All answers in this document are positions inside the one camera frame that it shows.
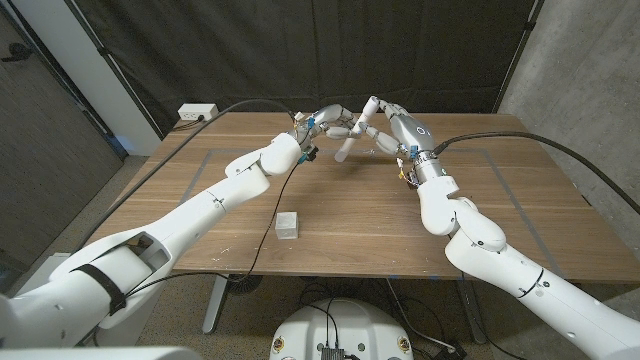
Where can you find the white floor panel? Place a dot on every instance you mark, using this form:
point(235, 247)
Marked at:
point(47, 265)

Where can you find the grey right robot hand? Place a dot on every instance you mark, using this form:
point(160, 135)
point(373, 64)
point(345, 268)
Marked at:
point(412, 132)

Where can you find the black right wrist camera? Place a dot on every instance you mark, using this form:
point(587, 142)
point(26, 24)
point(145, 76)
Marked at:
point(413, 180)

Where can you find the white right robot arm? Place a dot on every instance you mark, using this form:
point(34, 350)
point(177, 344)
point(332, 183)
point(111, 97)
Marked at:
point(500, 260)

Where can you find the white table leg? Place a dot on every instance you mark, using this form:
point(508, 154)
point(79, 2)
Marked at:
point(216, 300)

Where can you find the black box on base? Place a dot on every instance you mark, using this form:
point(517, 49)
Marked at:
point(331, 353)

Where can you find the black backdrop stand pole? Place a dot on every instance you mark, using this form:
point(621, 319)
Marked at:
point(523, 42)
point(107, 54)

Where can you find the black power adapter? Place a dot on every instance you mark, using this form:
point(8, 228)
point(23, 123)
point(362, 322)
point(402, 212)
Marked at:
point(450, 352)

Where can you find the white robot chest shell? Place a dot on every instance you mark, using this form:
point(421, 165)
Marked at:
point(100, 354)

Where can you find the black round floor object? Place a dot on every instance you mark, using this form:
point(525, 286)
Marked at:
point(247, 285)

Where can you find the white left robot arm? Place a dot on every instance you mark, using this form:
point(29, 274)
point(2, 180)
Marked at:
point(200, 210)

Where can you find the white power strip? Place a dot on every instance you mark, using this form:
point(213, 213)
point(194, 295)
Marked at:
point(197, 111)

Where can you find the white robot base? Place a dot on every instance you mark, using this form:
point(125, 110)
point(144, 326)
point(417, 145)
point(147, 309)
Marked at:
point(350, 325)

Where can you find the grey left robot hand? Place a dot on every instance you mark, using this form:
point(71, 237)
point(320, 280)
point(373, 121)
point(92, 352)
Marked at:
point(327, 120)

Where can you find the white PVC pipe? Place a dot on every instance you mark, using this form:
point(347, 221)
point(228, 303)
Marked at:
point(350, 140)

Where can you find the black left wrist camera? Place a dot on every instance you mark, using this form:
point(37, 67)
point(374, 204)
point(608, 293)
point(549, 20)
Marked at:
point(311, 154)

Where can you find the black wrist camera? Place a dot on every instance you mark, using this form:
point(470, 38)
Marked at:
point(413, 180)
point(311, 154)

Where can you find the white cube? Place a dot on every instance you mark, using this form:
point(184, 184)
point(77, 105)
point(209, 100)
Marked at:
point(286, 225)

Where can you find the grey table leg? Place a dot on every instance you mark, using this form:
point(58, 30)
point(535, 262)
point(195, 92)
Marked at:
point(470, 310)

